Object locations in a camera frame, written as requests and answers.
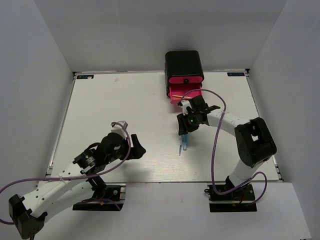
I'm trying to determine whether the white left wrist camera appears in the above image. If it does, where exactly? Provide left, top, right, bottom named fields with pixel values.
left=110, top=120, right=128, bottom=139

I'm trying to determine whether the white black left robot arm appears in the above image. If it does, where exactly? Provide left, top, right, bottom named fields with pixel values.
left=8, top=132, right=146, bottom=240

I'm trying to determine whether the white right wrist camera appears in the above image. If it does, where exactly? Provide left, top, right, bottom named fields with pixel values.
left=177, top=100, right=192, bottom=116

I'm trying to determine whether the black drawer cabinet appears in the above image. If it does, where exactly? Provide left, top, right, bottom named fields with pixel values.
left=164, top=50, right=205, bottom=96

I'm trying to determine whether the blue label corner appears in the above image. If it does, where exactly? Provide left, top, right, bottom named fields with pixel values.
left=76, top=74, right=94, bottom=80
left=227, top=72, right=246, bottom=77

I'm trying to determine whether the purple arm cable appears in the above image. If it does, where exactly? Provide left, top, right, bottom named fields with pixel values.
left=179, top=89, right=268, bottom=206
left=0, top=121, right=132, bottom=225

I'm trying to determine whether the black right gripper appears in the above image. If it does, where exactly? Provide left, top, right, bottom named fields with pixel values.
left=177, top=110, right=200, bottom=136

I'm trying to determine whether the light blue marker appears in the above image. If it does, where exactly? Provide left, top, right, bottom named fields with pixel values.
left=181, top=134, right=189, bottom=151

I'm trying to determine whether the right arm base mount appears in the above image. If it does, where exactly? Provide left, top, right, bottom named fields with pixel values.
left=204, top=183, right=257, bottom=213

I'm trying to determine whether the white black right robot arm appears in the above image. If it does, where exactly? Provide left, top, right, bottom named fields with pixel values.
left=177, top=95, right=277, bottom=200

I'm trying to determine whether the red pen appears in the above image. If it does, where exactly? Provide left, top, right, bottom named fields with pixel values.
left=170, top=94, right=192, bottom=99

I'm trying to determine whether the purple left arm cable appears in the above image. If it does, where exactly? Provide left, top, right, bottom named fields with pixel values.
left=0, top=121, right=132, bottom=225

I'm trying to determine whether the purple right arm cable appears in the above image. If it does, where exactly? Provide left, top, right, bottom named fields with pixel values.
left=179, top=89, right=268, bottom=206

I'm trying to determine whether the blue label left corner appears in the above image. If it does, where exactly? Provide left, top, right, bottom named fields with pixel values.
left=76, top=74, right=94, bottom=80

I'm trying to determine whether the pink top drawer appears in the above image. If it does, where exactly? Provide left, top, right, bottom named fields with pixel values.
left=168, top=75, right=204, bottom=84

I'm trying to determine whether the blue label right corner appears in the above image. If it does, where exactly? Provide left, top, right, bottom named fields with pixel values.
left=227, top=72, right=246, bottom=77

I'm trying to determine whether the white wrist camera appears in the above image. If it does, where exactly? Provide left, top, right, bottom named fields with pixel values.
left=110, top=120, right=128, bottom=139
left=177, top=100, right=192, bottom=116

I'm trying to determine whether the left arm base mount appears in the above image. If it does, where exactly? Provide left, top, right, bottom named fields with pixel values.
left=72, top=183, right=126, bottom=212

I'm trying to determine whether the slim blue grey pen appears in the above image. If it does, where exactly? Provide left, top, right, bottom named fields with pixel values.
left=178, top=135, right=184, bottom=156

